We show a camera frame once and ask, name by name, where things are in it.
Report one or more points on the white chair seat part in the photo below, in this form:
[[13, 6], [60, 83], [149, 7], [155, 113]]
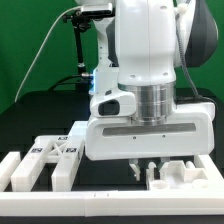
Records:
[[177, 175]]

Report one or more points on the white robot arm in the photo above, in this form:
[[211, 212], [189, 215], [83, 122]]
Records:
[[134, 113]]

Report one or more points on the white U-shaped border fence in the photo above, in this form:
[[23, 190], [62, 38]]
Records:
[[206, 201]]

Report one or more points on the grey camera on stand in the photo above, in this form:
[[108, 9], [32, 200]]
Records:
[[97, 10]]

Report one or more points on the white chair back frame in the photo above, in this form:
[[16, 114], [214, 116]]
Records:
[[64, 151]]

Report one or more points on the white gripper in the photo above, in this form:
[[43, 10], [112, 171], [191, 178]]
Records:
[[111, 134]]

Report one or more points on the black camera stand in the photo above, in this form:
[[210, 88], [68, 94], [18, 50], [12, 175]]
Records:
[[80, 50]]

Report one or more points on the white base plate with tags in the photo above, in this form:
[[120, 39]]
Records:
[[78, 128]]

